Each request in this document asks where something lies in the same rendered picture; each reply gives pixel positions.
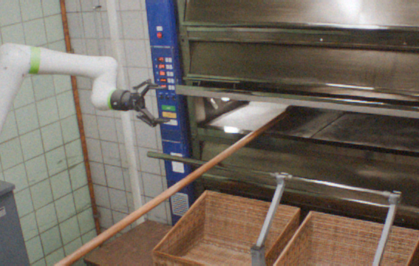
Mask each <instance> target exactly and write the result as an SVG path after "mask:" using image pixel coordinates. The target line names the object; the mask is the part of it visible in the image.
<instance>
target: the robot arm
mask: <svg viewBox="0 0 419 266"><path fill-rule="evenodd" d="M118 73H119V66H118V62H117V61H116V60H115V59H114V58H111V57H109V56H89V55H72V54H67V53H63V52H56V51H53V50H48V49H44V48H42V47H33V46H25V45H20V44H11V43H7V44H3V45H2V46H1V47H0V136H1V132H2V129H3V127H4V124H5V120H6V119H7V116H8V114H9V111H10V109H11V106H12V105H13V101H14V100H15V98H16V95H17V94H18V91H19V90H20V88H21V85H22V83H23V82H24V79H25V78H26V77H27V74H31V75H71V76H78V77H84V78H92V79H93V80H94V83H93V88H92V96H91V101H92V105H93V106H94V107H95V108H96V109H98V110H100V111H106V110H116V111H122V112H127V111H129V110H132V111H137V115H135V118H137V119H140V120H142V121H143V122H144V123H146V124H147V125H150V126H151V127H155V126H156V125H157V124H161V123H167V122H169V121H170V120H169V119H163V118H155V117H154V115H153V114H152V113H151V112H150V111H148V110H147V108H146V107H145V105H146V104H145V98H144V96H145V95H146V93H147V92H148V91H149V90H150V89H156V90H164V89H167V87H166V86H158V84H154V83H152V82H151V78H150V79H148V80H145V81H144V82H142V83H141V84H139V85H138V86H133V87H132V89H133V90H134V92H132V93H131V92H130V91H129V90H128V89H116V83H117V74H118ZM146 84H148V85H146ZM145 85H146V87H145V88H144V89H143V91H142V92H141V93H139V92H138V90H139V89H140V88H141V87H142V86H145Z"/></svg>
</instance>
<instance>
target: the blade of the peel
mask: <svg viewBox="0 0 419 266"><path fill-rule="evenodd" d="M288 106H289V105H287V104H280V103H263V102H255V101H251V102H250V107H261V108H272V109H285V108H287V107H288ZM297 108H298V110H301V111H311V112H331V113H339V114H341V115H342V114H343V113H344V112H346V111H344V110H337V109H321V108H320V109H316V108H313V107H304V106H297Z"/></svg>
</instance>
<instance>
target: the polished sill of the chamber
mask: <svg viewBox="0 0 419 266"><path fill-rule="evenodd" d="M197 130H198V134H200V135H206V136H212V137H222V139H229V140H239V141H240V140H242V139H243V138H244V137H245V136H248V135H249V134H250V133H251V132H253V131H251V130H244V129H232V128H231V127H226V126H213V125H208V124H203V125H201V126H199V127H197ZM251 143H261V144H267V145H273V146H284V147H289V148H295V149H305V150H311V151H316V152H321V153H327V154H337V155H343V156H348V157H359V158H364V159H370V160H380V161H385V162H391V163H400V164H405V165H411V166H419V152H414V151H404V150H398V149H387V148H381V147H375V146H364V145H358V144H351V143H341V142H335V141H329V140H317V138H311V137H299V136H293V135H286V134H275V133H268V132H263V133H261V134H260V135H259V136H256V137H255V138H254V139H253V140H252V141H251Z"/></svg>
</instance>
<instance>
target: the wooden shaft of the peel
mask: <svg viewBox="0 0 419 266"><path fill-rule="evenodd" d="M288 114H290V110H289V109H286V110H284V111H283V112H280V113H279V114H278V115H277V116H276V117H275V118H273V119H272V120H269V121H268V122H267V123H265V124H263V125H262V126H260V127H259V128H258V129H256V130H255V131H253V132H251V133H250V134H249V135H248V136H245V137H244V138H243V139H242V140H240V141H239V142H238V143H235V144H233V145H232V146H231V147H229V148H228V149H227V150H226V151H224V152H222V153H221V154H219V155H218V156H216V157H214V158H213V159H211V161H209V162H208V163H206V164H205V165H203V166H201V167H199V168H198V169H197V170H195V172H192V173H191V174H189V175H188V176H187V177H185V178H184V179H182V180H180V181H179V182H177V184H175V185H173V186H172V187H170V188H168V189H167V190H165V191H164V192H163V193H161V194H160V195H159V196H157V197H155V198H154V199H153V200H151V201H150V202H148V203H146V204H145V205H143V206H141V207H140V208H138V209H137V210H136V211H134V213H132V214H131V215H129V216H127V217H126V218H124V219H122V220H121V221H119V222H118V223H117V224H115V225H113V226H112V227H111V228H109V229H107V230H105V231H104V232H103V233H101V234H100V235H98V236H96V237H95V238H94V239H92V240H91V241H89V242H87V243H86V244H85V245H83V246H82V247H80V248H79V249H77V250H76V251H75V252H73V253H71V254H70V255H68V256H67V257H66V258H64V259H62V260H61V261H60V262H58V263H57V264H55V265H53V266H70V265H71V264H73V263H74V262H76V261H77V260H79V259H81V258H82V257H84V256H85V255H87V254H88V253H90V252H91V251H92V250H94V249H96V248H97V247H98V246H100V245H102V244H103V243H104V242H106V241H107V240H109V239H111V238H112V237H113V236H115V235H116V234H117V233H119V231H121V230H123V229H124V228H126V227H127V226H129V225H130V224H132V223H133V222H134V221H136V220H137V219H139V218H141V217H142V216H144V215H145V214H147V213H148V212H150V211H151V210H152V209H153V208H154V207H156V206H157V205H159V204H160V203H162V202H164V201H165V200H167V199H168V198H169V197H172V196H173V195H174V194H175V193H176V192H178V191H179V190H180V189H183V188H184V187H186V186H187V185H188V184H190V183H192V181H194V180H195V179H196V178H198V177H200V176H201V175H202V174H204V173H206V172H207V171H208V170H209V169H211V168H212V167H214V166H216V165H217V164H219V163H220V162H222V161H223V160H224V159H225V158H227V157H228V156H230V155H231V154H233V153H234V152H235V151H238V150H239V149H240V148H241V147H243V146H244V145H245V144H246V143H249V142H251V141H252V140H253V139H254V138H255V137H256V136H259V135H260V134H261V133H263V132H264V131H266V130H267V129H269V127H271V126H272V125H274V124H275V123H277V122H279V121H280V120H281V119H283V118H285V117H287V115H288Z"/></svg>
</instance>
